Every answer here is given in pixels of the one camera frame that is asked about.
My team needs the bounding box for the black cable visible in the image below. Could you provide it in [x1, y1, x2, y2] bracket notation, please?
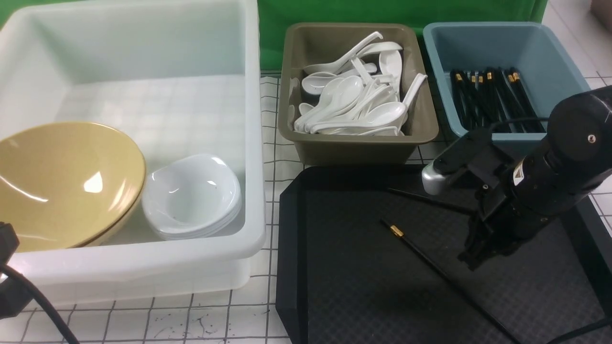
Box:
[0, 263, 81, 344]

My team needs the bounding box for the bundle of black chopsticks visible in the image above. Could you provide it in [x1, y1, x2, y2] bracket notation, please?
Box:
[449, 67, 546, 133]

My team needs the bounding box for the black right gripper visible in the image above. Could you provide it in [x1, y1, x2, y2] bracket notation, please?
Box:
[433, 128, 560, 270]

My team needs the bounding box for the pile of white spoons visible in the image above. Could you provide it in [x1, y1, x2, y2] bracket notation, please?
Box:
[292, 31, 427, 137]

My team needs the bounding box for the black serving tray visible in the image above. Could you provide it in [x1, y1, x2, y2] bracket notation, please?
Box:
[276, 165, 611, 344]

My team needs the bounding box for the olive brown spoon bin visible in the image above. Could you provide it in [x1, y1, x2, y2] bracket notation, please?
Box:
[278, 22, 439, 166]

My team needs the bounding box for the yellow bowl in tub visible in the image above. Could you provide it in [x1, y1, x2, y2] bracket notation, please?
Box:
[1, 198, 141, 253]

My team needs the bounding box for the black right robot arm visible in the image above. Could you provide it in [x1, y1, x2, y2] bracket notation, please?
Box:
[422, 86, 612, 270]

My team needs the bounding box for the large white plastic tub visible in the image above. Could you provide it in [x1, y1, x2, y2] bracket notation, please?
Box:
[1, 0, 266, 305]

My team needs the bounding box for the white dish stack in tub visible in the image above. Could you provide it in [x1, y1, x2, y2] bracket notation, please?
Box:
[142, 154, 242, 240]

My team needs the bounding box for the black chopstick gold band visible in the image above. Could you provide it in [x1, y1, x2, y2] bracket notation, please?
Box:
[386, 188, 476, 215]

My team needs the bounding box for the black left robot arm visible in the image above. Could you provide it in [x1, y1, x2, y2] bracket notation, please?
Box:
[0, 222, 33, 319]

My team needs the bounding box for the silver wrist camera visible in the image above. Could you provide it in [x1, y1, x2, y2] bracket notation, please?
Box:
[421, 162, 460, 196]

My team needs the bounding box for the white ceramic soup spoon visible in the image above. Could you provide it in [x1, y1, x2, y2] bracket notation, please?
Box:
[308, 102, 408, 134]

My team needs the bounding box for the yellow noodle bowl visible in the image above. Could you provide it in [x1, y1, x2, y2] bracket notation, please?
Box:
[0, 121, 146, 249]

